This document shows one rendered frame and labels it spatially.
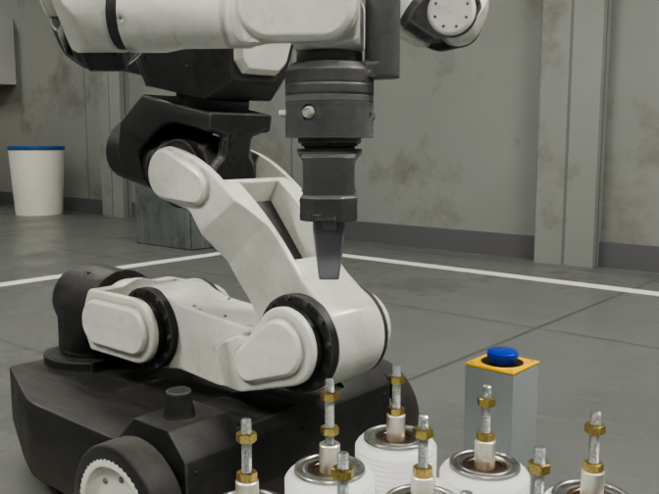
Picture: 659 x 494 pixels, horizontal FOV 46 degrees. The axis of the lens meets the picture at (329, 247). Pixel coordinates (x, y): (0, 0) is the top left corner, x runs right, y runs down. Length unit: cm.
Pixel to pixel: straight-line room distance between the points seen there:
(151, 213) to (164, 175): 337
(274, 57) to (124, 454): 62
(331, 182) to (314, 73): 10
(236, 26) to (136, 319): 68
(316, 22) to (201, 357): 69
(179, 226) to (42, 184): 251
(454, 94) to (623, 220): 113
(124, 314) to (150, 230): 329
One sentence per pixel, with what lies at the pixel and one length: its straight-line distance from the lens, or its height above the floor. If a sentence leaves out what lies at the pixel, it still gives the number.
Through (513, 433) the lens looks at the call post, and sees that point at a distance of 101.
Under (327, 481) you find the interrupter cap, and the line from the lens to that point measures 81.
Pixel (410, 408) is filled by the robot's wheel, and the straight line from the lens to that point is 141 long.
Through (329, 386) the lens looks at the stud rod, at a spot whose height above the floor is 34.
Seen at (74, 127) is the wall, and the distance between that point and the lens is 709.
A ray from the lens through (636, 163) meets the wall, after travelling 388.
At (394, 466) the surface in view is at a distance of 89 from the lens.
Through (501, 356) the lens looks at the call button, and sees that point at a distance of 101.
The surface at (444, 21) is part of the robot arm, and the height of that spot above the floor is 79.
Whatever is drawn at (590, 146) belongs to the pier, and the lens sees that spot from 386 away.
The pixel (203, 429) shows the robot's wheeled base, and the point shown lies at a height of 20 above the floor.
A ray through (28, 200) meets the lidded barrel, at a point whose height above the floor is 13.
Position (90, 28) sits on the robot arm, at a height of 71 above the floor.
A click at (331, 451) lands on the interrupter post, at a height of 28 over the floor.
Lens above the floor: 60
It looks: 8 degrees down
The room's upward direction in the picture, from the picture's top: straight up
